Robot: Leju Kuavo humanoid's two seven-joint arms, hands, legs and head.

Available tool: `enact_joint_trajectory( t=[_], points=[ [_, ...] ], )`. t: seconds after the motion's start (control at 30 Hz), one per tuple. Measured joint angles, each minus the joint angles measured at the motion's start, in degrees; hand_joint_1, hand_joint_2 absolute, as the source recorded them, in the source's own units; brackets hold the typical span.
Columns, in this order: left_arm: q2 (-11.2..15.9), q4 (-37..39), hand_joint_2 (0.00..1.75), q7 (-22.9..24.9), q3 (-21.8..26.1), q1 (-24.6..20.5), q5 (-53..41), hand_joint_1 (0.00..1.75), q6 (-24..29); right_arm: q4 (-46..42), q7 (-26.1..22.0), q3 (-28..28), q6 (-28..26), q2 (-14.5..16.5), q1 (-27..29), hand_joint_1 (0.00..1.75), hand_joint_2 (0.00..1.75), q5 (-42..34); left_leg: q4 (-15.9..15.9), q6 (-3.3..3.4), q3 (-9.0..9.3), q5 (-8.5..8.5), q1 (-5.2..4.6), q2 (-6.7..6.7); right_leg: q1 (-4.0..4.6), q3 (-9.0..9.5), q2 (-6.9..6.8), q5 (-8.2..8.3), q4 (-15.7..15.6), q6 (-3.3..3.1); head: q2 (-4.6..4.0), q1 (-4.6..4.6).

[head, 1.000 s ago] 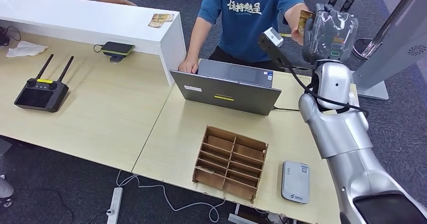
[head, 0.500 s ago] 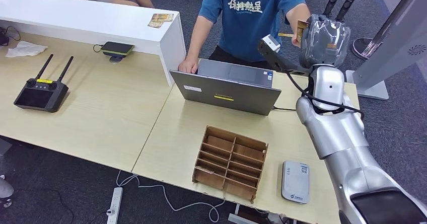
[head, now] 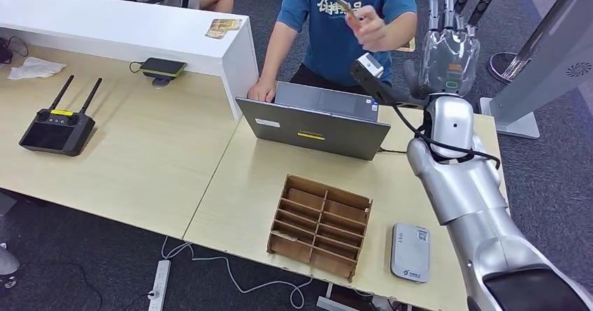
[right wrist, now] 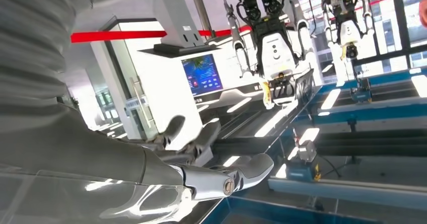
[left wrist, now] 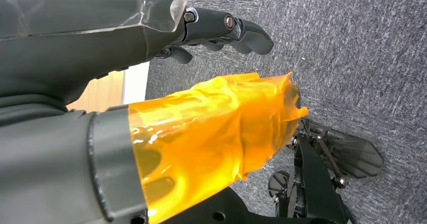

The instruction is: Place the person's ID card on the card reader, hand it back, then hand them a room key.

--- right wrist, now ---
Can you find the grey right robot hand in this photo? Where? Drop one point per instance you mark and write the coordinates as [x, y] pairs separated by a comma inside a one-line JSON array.
[[83, 149]]

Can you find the white humanoid robot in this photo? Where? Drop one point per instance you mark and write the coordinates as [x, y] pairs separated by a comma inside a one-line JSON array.
[[348, 32]]

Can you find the white display console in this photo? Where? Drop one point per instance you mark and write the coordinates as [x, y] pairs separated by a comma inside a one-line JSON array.
[[160, 82]]

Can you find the blue hoist unit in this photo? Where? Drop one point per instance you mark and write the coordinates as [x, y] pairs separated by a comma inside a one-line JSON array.
[[300, 172], [361, 94]]

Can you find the red barrier belt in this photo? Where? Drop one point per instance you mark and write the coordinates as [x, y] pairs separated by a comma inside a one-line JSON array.
[[116, 35]]

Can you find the blue display screen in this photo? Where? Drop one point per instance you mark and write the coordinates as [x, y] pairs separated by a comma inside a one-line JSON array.
[[201, 75]]

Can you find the humanoid robot with black legs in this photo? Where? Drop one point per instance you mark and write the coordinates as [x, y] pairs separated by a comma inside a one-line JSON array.
[[277, 52]]

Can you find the grey kiosk stand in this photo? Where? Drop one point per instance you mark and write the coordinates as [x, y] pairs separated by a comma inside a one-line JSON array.
[[180, 22]]

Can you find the blue steel gantry frame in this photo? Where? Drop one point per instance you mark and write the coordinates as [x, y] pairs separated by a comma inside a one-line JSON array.
[[367, 114]]

